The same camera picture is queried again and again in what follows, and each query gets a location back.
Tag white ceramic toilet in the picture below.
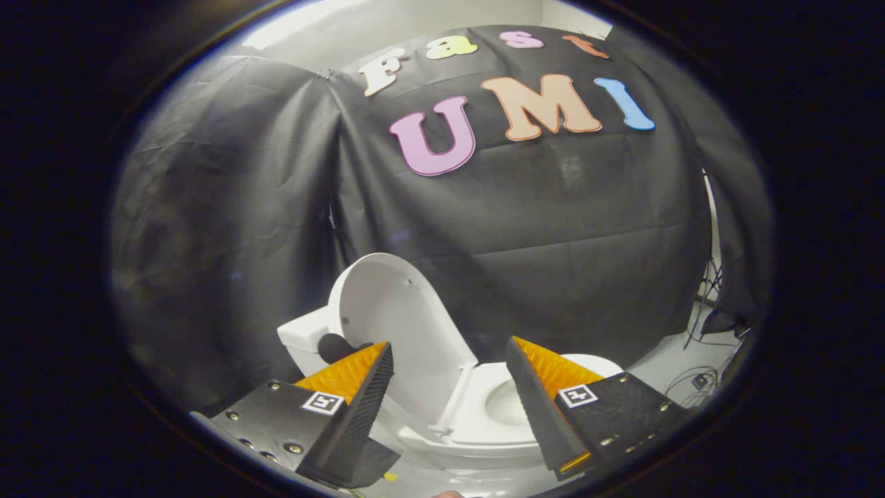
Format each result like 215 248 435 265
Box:
277 304 626 472

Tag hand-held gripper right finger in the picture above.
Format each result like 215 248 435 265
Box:
505 336 692 482

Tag black tripod stand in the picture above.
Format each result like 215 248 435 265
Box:
684 259 727 348

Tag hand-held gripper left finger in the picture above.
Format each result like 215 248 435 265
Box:
207 340 402 490

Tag black backdrop cloth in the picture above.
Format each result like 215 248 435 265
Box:
111 24 774 416

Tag tangled thin cables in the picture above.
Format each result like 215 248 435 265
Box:
665 365 721 409

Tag white toilet lid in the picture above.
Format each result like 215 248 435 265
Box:
328 252 478 431

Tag white toilet seat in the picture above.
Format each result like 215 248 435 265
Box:
448 354 626 448

